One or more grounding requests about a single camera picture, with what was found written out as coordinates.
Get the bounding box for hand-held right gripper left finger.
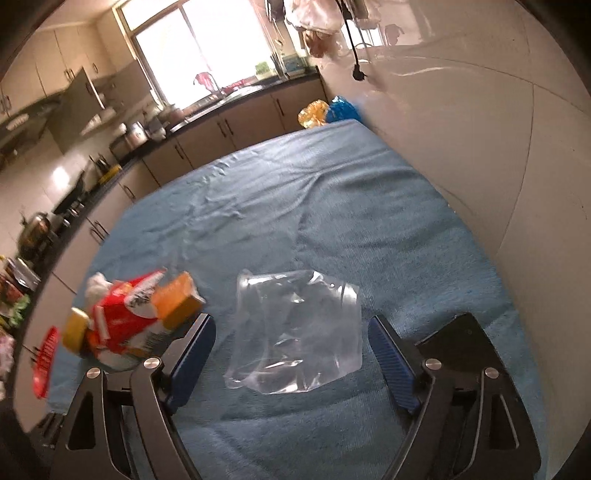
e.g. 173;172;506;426
51;313;218;480

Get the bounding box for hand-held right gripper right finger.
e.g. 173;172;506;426
368;312;543;480

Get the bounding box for orange box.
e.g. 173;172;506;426
152;271;207;330

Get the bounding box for red snack packet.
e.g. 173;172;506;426
88;271;174;370

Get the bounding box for clear plastic bag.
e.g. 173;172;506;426
224;269;362;395

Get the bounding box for yellow round object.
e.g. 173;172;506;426
63;308;90;354

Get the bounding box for white tissue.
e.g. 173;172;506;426
85;272;112;302

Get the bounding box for red plastic basket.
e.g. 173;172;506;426
31;326;61;400

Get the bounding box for blue table cloth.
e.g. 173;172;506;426
46;119;550;480

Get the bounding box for black frying pan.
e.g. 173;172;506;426
53;173;89;215

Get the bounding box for steel wok with lid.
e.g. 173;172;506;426
17;211;52;259

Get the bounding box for steel cooking pot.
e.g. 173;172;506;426
124;122;149;151

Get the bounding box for beige base cabinets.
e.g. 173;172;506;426
21;76;331;324

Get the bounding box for blue plastic bag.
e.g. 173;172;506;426
327;95;363;124

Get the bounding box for orange plastic bag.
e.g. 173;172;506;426
298;100;331;129

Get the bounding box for range hood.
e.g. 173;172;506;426
48;67;108;155

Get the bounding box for sink faucet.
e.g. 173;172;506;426
194;71;227;100

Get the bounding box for kitchen window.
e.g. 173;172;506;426
117;0;278;106

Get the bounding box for hanging plastic bags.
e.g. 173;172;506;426
283;0;354;60

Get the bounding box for black power cable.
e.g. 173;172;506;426
339;0;369;84

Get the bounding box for beige wall cabinets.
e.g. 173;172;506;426
0;11;134;125

